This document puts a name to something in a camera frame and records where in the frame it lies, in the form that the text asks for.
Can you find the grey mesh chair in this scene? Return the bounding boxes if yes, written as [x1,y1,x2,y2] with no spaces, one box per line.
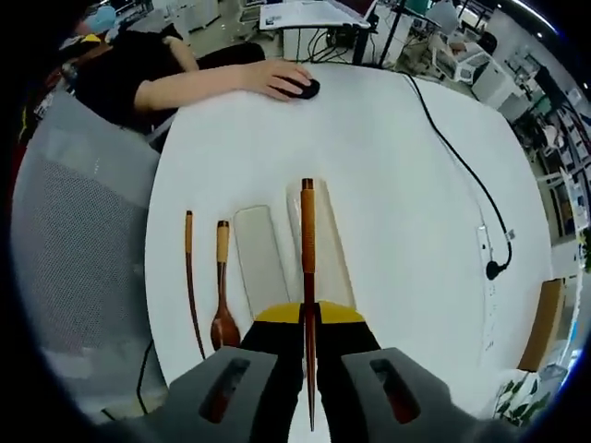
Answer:
[11,90,171,410]

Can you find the white equipment cart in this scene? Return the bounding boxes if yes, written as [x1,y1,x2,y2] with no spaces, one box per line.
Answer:
[471,58,518,110]

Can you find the thin black cable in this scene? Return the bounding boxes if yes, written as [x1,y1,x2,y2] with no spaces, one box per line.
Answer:
[101,343,157,417]

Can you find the beige cutlery case base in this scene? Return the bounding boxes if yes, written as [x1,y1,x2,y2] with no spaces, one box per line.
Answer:
[284,178,357,311]

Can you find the beige cutlery case lid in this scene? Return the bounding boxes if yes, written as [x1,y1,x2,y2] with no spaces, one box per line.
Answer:
[233,204,293,323]

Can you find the thick black power cable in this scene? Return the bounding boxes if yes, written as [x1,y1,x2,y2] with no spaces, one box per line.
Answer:
[404,75,514,281]

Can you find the white power strip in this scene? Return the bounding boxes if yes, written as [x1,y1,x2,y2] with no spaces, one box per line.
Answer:
[475,221,501,359]

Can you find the wooden chopstick utensil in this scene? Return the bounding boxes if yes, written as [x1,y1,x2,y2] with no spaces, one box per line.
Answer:
[299,177,320,434]
[184,210,208,361]

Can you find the potted green plant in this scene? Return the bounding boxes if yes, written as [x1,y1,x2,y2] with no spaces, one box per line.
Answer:
[496,368,556,424]

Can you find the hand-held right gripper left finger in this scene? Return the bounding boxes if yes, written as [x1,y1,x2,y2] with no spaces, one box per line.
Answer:
[166,303,306,443]

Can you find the black leg standing desk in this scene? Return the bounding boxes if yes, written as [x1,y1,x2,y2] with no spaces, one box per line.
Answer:
[279,13,407,66]

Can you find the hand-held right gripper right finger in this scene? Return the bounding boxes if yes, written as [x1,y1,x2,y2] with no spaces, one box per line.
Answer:
[317,300,463,443]

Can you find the wooden spoon utensil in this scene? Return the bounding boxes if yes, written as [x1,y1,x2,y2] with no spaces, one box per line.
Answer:
[210,220,242,352]

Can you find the black computer mouse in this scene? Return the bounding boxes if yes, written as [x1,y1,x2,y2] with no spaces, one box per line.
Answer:
[271,77,321,102]

